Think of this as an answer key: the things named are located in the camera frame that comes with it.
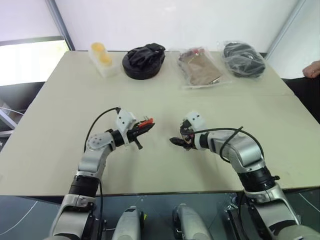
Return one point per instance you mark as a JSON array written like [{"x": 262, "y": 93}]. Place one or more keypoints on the black fabric bundle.
[{"x": 142, "y": 62}]

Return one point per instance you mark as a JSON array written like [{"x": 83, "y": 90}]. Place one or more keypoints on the yellow round object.
[{"x": 98, "y": 47}]

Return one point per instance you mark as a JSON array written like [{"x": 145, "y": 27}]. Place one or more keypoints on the silver robot leg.
[
  {"x": 190, "y": 222},
  {"x": 127, "y": 225}
]

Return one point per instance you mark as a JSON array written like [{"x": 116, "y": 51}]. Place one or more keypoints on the grey metal pillar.
[{"x": 62, "y": 25}]

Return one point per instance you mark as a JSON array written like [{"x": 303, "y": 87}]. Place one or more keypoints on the white metal frame post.
[{"x": 287, "y": 25}]

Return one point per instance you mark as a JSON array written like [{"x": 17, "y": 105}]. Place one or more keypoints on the clear crinkled plastic bag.
[{"x": 260, "y": 72}]

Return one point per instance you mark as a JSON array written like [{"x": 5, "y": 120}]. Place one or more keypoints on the person's dark clothing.
[{"x": 307, "y": 95}]

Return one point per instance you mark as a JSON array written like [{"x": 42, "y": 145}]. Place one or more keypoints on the silver right robot leg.
[{"x": 190, "y": 222}]

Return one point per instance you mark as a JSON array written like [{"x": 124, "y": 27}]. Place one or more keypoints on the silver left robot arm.
[{"x": 91, "y": 162}]

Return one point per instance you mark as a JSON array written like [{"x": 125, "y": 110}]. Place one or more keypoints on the person's bare hand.
[{"x": 313, "y": 70}]

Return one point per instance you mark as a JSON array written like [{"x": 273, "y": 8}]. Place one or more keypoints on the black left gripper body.
[{"x": 133, "y": 131}]

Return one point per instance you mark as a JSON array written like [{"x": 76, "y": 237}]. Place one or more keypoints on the clear plastic box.
[{"x": 106, "y": 67}]

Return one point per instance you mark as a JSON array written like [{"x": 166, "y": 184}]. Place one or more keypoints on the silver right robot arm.
[{"x": 247, "y": 150}]

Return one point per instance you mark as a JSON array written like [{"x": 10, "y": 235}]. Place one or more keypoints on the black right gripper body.
[{"x": 187, "y": 137}]

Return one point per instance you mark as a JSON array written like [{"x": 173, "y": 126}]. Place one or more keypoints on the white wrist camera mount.
[
  {"x": 124, "y": 119},
  {"x": 196, "y": 120}
]

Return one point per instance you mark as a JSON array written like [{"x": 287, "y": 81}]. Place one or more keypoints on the red hex key holder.
[{"x": 146, "y": 122}]

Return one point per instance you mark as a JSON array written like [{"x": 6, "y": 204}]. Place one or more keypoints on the silver left robot leg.
[{"x": 127, "y": 225}]

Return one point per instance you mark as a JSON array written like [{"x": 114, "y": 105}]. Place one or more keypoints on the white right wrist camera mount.
[{"x": 196, "y": 120}]

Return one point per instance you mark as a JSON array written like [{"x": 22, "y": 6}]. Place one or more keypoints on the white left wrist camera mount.
[{"x": 124, "y": 119}]

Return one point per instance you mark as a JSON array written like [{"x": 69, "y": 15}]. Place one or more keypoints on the brown flat pad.
[{"x": 202, "y": 70}]

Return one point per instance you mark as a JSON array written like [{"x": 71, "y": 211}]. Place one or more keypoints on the grey metal rack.
[{"x": 7, "y": 117}]

